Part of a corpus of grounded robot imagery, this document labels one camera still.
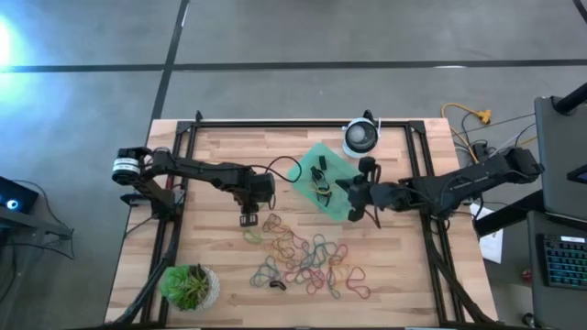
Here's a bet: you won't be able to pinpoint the black device with blue light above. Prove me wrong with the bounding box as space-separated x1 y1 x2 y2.
0 176 40 215

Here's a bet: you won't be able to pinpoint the black aluminium table frame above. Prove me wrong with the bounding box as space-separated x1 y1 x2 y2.
112 109 494 327

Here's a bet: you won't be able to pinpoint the red rubber band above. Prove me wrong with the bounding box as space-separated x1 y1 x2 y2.
327 244 350 268
279 233 308 258
344 266 371 300
282 268 327 295

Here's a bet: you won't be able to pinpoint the yellow power cable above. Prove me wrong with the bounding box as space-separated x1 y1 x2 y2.
440 103 493 164

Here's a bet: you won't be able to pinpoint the teal translucent plastic bin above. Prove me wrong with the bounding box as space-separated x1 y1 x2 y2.
287 141 363 222

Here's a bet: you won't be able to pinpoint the grey desk surface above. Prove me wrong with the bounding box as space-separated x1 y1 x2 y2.
526 210 587 330

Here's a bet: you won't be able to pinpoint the black camera cable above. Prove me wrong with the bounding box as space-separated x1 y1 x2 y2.
249 155 303 184

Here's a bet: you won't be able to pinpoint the black desk beam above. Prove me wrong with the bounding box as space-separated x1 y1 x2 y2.
474 190 547 237

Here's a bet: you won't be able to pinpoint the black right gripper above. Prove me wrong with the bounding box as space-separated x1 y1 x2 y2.
336 156 384 223

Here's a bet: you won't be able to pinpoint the white cylindrical cup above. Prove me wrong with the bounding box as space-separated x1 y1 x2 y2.
341 116 382 160

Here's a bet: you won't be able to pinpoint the backlit black keyboard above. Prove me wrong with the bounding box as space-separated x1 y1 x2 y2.
543 234 587 290

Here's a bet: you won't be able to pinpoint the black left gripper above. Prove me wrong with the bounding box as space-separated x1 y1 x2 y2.
231 172 276 228

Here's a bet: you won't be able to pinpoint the grey rounded panel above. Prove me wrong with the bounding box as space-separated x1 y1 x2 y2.
534 95 587 221

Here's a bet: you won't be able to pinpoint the black pole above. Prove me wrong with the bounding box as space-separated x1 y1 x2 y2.
552 82 587 116

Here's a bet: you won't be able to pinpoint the green plant in white pot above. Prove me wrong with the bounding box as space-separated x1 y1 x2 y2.
159 263 221 313

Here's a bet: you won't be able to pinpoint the grey cable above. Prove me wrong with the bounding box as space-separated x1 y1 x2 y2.
451 112 537 138

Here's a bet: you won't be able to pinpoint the white paper sheet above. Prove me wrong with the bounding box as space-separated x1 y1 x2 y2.
470 203 504 265

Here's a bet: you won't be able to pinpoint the yellow rubber band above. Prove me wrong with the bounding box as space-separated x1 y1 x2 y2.
332 263 357 294
274 237 302 265

